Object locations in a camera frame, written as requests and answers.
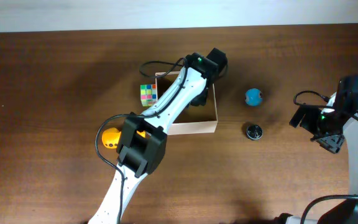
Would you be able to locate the yellow toy animal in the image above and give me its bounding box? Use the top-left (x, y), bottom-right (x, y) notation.
top-left (101, 127), bottom-right (147, 150)

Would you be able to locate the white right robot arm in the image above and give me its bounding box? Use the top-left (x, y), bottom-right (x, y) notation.
top-left (275, 90), bottom-right (358, 224)

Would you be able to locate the round black tin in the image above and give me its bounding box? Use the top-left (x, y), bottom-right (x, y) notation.
top-left (246, 124), bottom-right (264, 141)

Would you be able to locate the blue toy ball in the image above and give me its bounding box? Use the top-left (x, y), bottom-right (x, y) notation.
top-left (245, 88), bottom-right (263, 106)

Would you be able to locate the pink cardboard box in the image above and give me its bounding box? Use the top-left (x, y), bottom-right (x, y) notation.
top-left (155, 72), bottom-right (218, 136)

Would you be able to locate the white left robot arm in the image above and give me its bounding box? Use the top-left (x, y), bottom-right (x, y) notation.
top-left (89, 48), bottom-right (227, 223)

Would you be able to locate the multicolour puzzle cube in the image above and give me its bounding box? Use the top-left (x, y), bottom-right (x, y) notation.
top-left (140, 84), bottom-right (157, 107)

